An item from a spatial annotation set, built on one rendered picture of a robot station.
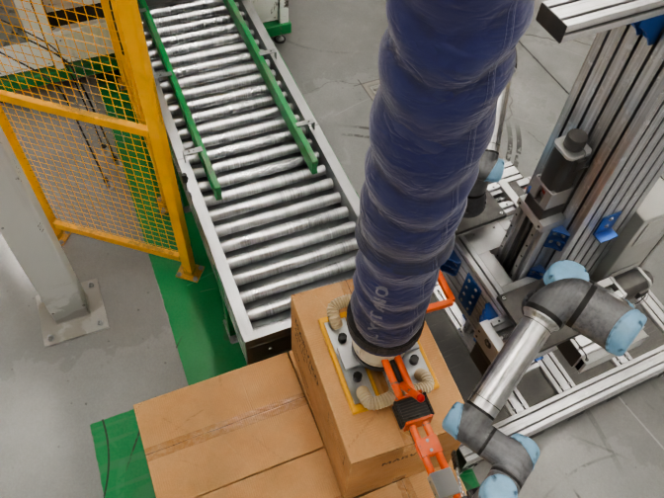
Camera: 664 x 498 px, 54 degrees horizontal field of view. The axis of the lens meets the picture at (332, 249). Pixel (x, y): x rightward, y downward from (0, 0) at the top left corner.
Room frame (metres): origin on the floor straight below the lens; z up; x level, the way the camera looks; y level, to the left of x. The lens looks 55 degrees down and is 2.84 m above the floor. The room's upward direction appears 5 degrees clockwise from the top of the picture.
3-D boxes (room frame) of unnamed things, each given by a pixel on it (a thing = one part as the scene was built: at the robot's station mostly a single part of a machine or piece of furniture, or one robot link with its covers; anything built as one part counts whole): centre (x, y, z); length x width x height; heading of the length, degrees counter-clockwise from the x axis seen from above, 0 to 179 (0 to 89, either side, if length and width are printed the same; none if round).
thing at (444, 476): (0.51, -0.35, 1.07); 0.07 x 0.07 x 0.04; 23
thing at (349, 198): (2.46, 0.22, 0.50); 2.31 x 0.05 x 0.19; 26
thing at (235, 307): (2.17, 0.80, 0.50); 2.31 x 0.05 x 0.19; 26
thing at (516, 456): (0.49, -0.44, 1.37); 0.11 x 0.11 x 0.08; 56
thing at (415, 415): (0.71, -0.27, 1.07); 0.10 x 0.08 x 0.06; 113
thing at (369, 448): (0.93, -0.18, 0.74); 0.60 x 0.40 x 0.40; 23
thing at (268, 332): (1.27, -0.01, 0.58); 0.70 x 0.03 x 0.06; 116
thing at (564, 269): (1.09, -0.71, 1.20); 0.13 x 0.12 x 0.14; 56
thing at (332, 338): (0.90, -0.09, 0.97); 0.34 x 0.10 x 0.05; 23
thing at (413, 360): (0.97, -0.26, 0.97); 0.34 x 0.10 x 0.05; 23
